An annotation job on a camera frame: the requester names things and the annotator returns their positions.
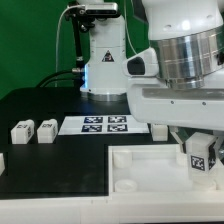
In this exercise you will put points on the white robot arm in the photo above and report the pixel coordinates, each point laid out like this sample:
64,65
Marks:
179,80

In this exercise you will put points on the black camera on stand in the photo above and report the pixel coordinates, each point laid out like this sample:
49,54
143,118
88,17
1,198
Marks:
85,14

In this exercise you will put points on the white obstacle fence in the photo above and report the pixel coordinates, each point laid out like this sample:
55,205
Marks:
2,164

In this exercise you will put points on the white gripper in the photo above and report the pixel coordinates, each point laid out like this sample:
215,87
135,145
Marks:
199,108

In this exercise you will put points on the white square table top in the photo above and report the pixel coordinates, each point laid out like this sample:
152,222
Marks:
154,169

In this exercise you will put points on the white sheet with markers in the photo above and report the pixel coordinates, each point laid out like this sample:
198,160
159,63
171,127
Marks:
102,124

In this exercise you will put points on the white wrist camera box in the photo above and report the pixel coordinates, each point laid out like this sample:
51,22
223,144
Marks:
144,63

